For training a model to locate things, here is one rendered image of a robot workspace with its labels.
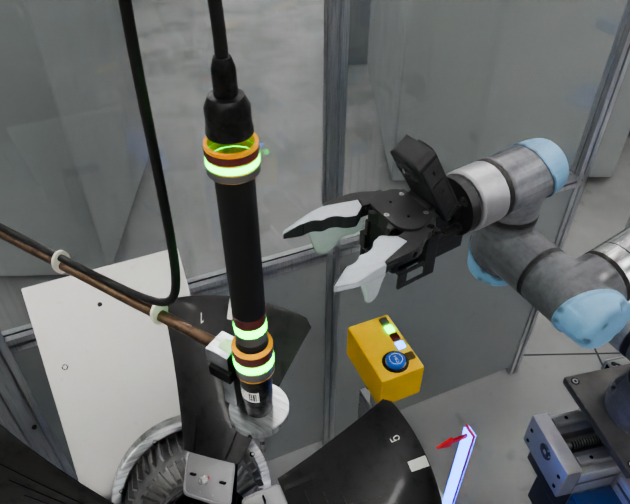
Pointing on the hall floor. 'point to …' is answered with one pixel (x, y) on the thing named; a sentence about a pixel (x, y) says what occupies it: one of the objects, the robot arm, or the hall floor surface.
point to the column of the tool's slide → (14, 397)
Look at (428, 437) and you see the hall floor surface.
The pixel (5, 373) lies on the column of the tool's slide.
